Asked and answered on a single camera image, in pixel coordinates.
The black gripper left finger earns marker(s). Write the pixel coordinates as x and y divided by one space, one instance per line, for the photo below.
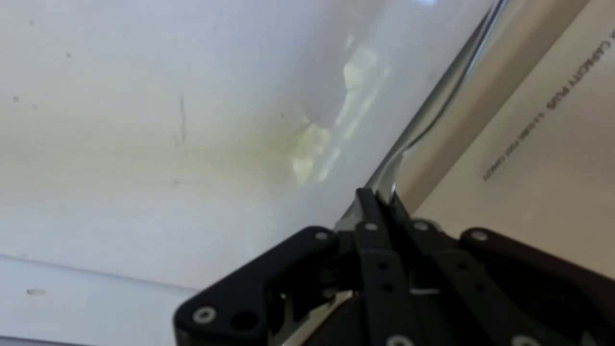
271 297

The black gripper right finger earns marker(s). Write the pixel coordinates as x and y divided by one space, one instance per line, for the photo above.
502 291

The white washing machine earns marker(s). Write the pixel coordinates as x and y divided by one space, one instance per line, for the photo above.
152 147

